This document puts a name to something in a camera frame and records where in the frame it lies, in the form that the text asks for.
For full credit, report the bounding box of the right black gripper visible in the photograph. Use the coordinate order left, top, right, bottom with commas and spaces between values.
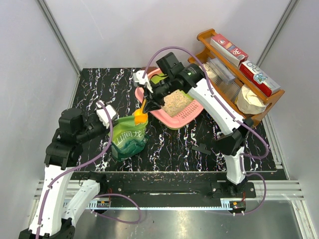
141, 75, 175, 114

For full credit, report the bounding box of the yellow plastic litter scoop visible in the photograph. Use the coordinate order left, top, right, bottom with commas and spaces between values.
133, 99, 148, 125

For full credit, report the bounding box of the green cat litter bag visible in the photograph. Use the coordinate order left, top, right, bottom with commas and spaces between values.
111, 115, 148, 161

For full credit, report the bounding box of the black bag clip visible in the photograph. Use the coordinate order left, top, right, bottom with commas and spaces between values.
192, 143, 211, 155

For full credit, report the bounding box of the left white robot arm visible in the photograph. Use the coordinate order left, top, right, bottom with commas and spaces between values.
18, 102, 118, 239

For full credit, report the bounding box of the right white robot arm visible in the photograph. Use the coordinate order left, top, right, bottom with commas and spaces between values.
135, 52, 253, 197

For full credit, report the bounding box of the clear plastic box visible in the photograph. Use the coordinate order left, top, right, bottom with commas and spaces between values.
208, 58, 235, 85

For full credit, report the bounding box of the red white box upper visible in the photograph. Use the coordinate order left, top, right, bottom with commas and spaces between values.
210, 34, 248, 67

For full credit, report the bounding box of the red white box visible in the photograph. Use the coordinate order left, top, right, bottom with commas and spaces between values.
239, 60, 281, 97
210, 34, 248, 67

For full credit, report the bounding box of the red white box lower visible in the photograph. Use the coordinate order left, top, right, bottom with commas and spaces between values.
239, 60, 281, 97

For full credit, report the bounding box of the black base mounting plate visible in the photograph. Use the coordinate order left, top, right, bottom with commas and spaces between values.
97, 172, 256, 199

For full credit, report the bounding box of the wooden two-tier shelf rack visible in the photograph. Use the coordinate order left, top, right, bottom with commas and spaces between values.
196, 28, 285, 126

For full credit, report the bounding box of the beige paper bag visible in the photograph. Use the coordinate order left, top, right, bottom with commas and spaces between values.
235, 85, 267, 115

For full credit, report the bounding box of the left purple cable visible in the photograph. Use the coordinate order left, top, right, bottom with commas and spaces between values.
34, 100, 143, 239

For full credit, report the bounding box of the purple cable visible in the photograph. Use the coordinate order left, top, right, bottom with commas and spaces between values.
34, 100, 143, 239
145, 45, 270, 216

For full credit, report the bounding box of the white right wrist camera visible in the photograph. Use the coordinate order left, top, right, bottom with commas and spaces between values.
133, 70, 153, 93

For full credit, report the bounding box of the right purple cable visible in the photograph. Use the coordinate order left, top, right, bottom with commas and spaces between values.
145, 45, 270, 216

